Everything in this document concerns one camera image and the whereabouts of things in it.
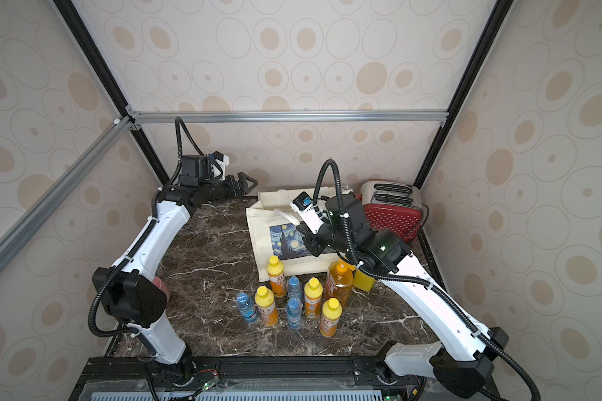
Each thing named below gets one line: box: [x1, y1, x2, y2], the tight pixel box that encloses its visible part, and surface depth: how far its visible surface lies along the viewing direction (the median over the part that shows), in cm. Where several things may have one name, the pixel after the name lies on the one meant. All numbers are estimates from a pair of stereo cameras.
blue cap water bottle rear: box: [286, 275, 303, 300], surface depth 77 cm
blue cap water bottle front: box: [285, 297, 304, 330], surface depth 74 cm
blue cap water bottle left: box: [236, 292, 258, 325], surface depth 76 cm
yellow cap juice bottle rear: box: [266, 254, 287, 299], surface depth 76 cm
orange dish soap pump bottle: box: [325, 258, 356, 308], surface depth 76 cm
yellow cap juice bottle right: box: [319, 297, 343, 338], surface depth 68 cm
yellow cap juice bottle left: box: [254, 285, 279, 327], surface depth 70 cm
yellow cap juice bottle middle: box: [303, 276, 324, 320], surface depth 72 cm
